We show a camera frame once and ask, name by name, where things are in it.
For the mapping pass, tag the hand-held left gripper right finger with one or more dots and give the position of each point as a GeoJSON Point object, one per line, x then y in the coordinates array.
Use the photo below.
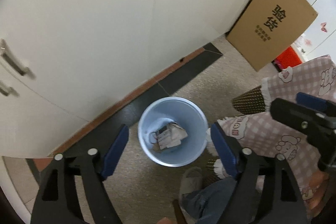
{"type": "Point", "coordinates": [223, 150]}

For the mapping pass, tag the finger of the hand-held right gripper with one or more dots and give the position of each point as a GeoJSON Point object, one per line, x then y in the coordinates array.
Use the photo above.
{"type": "Point", "coordinates": [312, 103]}
{"type": "Point", "coordinates": [288, 113]}

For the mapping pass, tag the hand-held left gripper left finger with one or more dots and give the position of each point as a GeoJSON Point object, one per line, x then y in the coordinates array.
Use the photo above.
{"type": "Point", "coordinates": [115, 150]}

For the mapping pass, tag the light blue plastic bin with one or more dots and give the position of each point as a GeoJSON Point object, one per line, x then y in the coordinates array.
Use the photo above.
{"type": "Point", "coordinates": [147, 140]}

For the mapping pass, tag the white carton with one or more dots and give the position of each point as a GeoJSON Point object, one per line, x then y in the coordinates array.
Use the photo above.
{"type": "Point", "coordinates": [170, 137]}

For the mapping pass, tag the pink checked tablecloth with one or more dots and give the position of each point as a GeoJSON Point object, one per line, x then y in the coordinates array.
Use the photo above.
{"type": "Point", "coordinates": [302, 74]}

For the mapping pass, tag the brown dotted cloth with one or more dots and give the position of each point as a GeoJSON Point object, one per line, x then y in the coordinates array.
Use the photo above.
{"type": "Point", "coordinates": [249, 100]}

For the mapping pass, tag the grey slipper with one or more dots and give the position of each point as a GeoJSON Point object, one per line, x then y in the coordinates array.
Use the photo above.
{"type": "Point", "coordinates": [190, 180]}

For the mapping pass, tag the person's jeans leg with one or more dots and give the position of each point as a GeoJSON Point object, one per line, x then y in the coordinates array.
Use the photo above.
{"type": "Point", "coordinates": [210, 200]}

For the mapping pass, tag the red storage box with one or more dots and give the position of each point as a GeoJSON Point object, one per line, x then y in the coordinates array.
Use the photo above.
{"type": "Point", "coordinates": [288, 57]}

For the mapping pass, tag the brown cardboard box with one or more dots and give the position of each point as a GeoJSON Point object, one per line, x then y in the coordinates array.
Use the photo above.
{"type": "Point", "coordinates": [273, 22]}

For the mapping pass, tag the long white cabinet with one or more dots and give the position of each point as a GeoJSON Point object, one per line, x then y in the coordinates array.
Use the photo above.
{"type": "Point", "coordinates": [105, 29]}

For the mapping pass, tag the red butterfly wall sticker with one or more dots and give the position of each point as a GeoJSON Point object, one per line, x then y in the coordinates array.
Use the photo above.
{"type": "Point", "coordinates": [324, 26]}

